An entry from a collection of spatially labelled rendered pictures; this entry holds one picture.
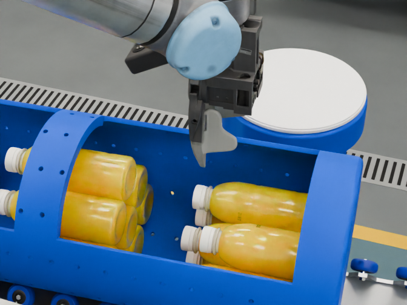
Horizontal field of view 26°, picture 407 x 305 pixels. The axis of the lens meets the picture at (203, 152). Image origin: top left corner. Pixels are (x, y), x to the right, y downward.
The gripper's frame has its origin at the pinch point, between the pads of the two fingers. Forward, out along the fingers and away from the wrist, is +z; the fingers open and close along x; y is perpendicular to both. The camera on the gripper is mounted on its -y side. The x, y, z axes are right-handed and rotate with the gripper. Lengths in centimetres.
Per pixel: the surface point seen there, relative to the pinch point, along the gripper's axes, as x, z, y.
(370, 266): 13.1, 32.1, 24.3
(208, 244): -2.2, 17.1, 1.0
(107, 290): -9.6, 22.4, -12.3
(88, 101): 166, 130, -91
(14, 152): 5.1, 12.1, -31.8
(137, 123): 12.9, 9.1, -14.1
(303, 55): 63, 26, 5
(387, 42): 238, 132, 18
